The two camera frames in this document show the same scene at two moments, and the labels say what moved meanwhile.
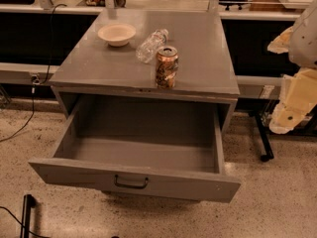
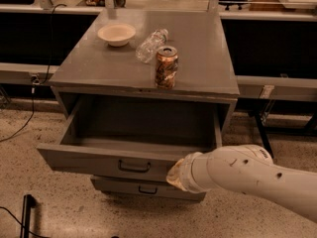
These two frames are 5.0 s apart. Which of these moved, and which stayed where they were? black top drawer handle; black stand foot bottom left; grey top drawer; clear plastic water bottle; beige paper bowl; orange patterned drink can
Moved: black top drawer handle; grey top drawer
Stayed: beige paper bowl; clear plastic water bottle; orange patterned drink can; black stand foot bottom left
